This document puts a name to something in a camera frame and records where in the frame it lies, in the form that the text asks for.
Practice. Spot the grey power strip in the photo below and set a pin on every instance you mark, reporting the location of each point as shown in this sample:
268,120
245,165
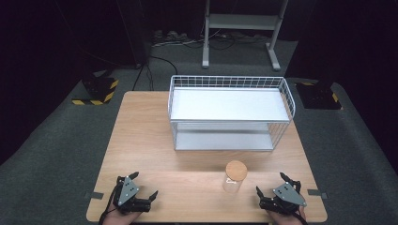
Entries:
170,37

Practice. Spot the grey tape piece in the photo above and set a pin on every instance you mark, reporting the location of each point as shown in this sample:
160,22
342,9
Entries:
316,193
94,195

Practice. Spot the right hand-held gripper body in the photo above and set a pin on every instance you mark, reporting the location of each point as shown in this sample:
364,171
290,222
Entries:
286,195

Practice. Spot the white metal stand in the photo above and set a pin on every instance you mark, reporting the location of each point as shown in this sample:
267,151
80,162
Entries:
241,22

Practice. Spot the glass jar with cork lid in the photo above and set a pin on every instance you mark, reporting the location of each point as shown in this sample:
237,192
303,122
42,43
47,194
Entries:
235,176

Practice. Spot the person's left hand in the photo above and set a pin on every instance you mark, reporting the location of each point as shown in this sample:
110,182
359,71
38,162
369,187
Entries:
120,218

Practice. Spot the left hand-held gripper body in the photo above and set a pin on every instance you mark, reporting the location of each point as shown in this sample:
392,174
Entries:
128,190

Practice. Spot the yellow-black striped floor base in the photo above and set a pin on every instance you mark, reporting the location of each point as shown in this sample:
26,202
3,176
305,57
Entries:
317,95
98,90

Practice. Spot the person's right hand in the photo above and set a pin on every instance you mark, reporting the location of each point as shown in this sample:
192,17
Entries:
285,218

